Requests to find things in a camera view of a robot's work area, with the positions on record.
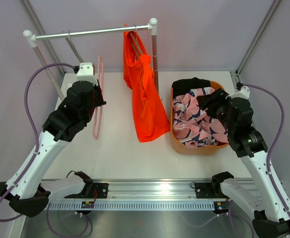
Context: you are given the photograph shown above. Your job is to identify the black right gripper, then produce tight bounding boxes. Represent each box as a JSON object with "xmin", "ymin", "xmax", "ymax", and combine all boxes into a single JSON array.
[{"xmin": 196, "ymin": 88, "xmax": 235, "ymax": 134}]

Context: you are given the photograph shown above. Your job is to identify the pink patterned shorts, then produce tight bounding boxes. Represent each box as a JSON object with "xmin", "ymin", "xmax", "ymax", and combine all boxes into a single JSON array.
[{"xmin": 172, "ymin": 87, "xmax": 228, "ymax": 149}]

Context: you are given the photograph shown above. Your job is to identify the black shorts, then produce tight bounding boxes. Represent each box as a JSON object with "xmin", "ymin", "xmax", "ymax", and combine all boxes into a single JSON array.
[{"xmin": 172, "ymin": 77, "xmax": 211, "ymax": 98}]

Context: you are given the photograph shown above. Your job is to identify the pink clothes hanger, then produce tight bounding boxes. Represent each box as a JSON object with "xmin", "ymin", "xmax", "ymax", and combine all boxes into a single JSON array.
[{"xmin": 93, "ymin": 56, "xmax": 104, "ymax": 140}]

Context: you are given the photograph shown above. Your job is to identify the grey clothes hanger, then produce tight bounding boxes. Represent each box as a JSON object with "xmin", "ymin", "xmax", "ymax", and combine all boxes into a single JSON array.
[{"xmin": 65, "ymin": 31, "xmax": 84, "ymax": 63}]

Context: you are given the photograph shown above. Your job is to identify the orange shorts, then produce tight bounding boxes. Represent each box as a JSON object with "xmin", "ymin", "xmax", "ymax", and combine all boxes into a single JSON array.
[{"xmin": 123, "ymin": 31, "xmax": 170, "ymax": 143}]

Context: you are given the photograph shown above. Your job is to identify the brown clothes hanger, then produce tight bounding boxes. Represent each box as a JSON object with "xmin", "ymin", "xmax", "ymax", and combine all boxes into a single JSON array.
[{"xmin": 130, "ymin": 25, "xmax": 143, "ymax": 58}]

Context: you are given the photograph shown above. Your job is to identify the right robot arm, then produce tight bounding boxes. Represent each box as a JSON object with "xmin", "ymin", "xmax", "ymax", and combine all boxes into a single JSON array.
[{"xmin": 197, "ymin": 86, "xmax": 290, "ymax": 238}]

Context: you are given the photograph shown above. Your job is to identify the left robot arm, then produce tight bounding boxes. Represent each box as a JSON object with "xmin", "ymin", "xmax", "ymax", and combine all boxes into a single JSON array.
[{"xmin": 0, "ymin": 80, "xmax": 106, "ymax": 218}]

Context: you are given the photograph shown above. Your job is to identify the orange plastic basket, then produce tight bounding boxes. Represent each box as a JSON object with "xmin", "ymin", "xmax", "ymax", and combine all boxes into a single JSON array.
[{"xmin": 170, "ymin": 81, "xmax": 228, "ymax": 155}]

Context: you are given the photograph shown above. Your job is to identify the white silver clothes rack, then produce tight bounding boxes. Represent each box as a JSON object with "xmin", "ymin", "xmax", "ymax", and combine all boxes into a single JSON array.
[{"xmin": 23, "ymin": 18, "xmax": 159, "ymax": 89}]

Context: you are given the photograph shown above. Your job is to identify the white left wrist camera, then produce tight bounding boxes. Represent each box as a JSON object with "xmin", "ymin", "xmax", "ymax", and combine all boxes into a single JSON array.
[{"xmin": 76, "ymin": 62, "xmax": 98, "ymax": 86}]

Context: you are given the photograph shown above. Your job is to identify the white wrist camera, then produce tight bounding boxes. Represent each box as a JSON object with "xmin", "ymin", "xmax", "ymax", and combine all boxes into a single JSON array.
[
  {"xmin": 227, "ymin": 82, "xmax": 250, "ymax": 100},
  {"xmin": 76, "ymin": 62, "xmax": 98, "ymax": 86}
]

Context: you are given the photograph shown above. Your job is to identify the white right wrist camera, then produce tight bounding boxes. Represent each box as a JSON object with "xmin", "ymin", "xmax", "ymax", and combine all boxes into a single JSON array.
[{"xmin": 227, "ymin": 82, "xmax": 250, "ymax": 100}]

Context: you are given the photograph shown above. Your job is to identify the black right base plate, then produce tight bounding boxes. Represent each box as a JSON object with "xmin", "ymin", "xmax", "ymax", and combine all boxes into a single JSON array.
[{"xmin": 190, "ymin": 181, "xmax": 223, "ymax": 198}]

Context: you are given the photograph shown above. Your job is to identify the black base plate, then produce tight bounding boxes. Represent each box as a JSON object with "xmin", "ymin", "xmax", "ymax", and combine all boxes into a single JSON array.
[
  {"xmin": 84, "ymin": 182, "xmax": 109, "ymax": 199},
  {"xmin": 190, "ymin": 181, "xmax": 223, "ymax": 198}
]

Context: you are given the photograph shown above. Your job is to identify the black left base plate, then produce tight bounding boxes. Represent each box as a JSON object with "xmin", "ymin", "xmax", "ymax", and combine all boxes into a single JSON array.
[{"xmin": 84, "ymin": 182, "xmax": 109, "ymax": 199}]

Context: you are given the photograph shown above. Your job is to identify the aluminium mounting rail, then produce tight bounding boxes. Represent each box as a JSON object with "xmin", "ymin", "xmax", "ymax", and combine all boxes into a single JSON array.
[{"xmin": 35, "ymin": 178, "xmax": 264, "ymax": 201}]

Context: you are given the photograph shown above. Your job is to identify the aluminium cage frame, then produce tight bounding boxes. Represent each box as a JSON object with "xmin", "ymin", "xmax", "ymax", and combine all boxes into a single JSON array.
[{"xmin": 20, "ymin": 0, "xmax": 290, "ymax": 235}]

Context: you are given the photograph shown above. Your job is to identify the white slotted cable duct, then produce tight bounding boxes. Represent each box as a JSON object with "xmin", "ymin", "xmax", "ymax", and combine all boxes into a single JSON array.
[{"xmin": 49, "ymin": 199, "xmax": 215, "ymax": 211}]

